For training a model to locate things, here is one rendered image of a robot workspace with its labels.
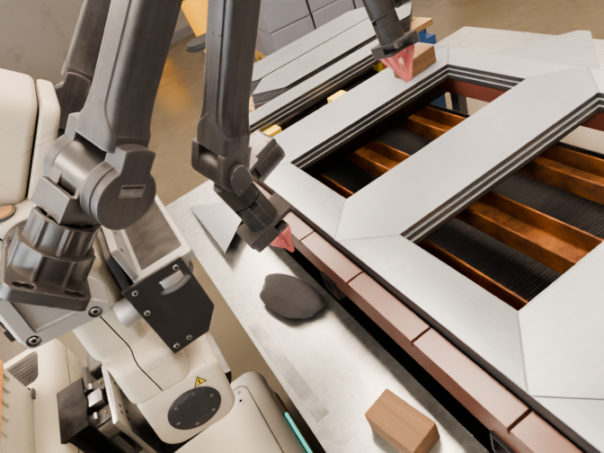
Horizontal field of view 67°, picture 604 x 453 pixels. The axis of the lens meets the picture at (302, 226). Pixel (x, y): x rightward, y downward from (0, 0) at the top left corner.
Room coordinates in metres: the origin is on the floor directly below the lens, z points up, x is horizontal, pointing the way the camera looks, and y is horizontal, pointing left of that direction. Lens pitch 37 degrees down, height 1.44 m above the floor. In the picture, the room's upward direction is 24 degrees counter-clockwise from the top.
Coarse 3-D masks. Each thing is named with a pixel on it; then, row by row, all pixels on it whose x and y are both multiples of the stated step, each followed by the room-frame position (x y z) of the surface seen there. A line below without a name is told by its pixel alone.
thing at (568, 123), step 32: (448, 64) 1.22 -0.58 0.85; (320, 96) 1.46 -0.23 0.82; (416, 96) 1.17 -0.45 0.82; (256, 128) 1.40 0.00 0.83; (352, 128) 1.12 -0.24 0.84; (512, 160) 0.72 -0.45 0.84; (480, 192) 0.68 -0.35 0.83; (416, 224) 0.65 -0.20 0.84; (352, 256) 0.65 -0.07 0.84; (512, 384) 0.30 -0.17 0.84; (544, 416) 0.26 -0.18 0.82
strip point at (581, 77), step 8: (560, 72) 0.93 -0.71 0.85; (568, 72) 0.92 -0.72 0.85; (576, 72) 0.90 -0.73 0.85; (584, 72) 0.89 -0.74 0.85; (544, 80) 0.93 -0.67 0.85; (552, 80) 0.91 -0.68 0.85; (560, 80) 0.90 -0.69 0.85; (568, 80) 0.88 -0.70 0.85; (576, 80) 0.87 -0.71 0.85; (584, 80) 0.86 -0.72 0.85; (592, 80) 0.84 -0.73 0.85; (584, 88) 0.83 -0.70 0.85; (592, 88) 0.82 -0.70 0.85
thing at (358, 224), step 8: (344, 200) 0.81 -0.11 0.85; (344, 208) 0.79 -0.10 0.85; (352, 208) 0.78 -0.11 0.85; (344, 216) 0.76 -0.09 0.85; (352, 216) 0.75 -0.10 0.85; (360, 216) 0.74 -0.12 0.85; (368, 216) 0.73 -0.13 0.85; (344, 224) 0.74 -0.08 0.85; (352, 224) 0.73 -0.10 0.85; (360, 224) 0.71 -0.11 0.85; (368, 224) 0.71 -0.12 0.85; (376, 224) 0.70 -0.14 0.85; (352, 232) 0.70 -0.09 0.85; (360, 232) 0.69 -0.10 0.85; (368, 232) 0.68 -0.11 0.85; (376, 232) 0.67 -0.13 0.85; (384, 232) 0.66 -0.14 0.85; (392, 232) 0.65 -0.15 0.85
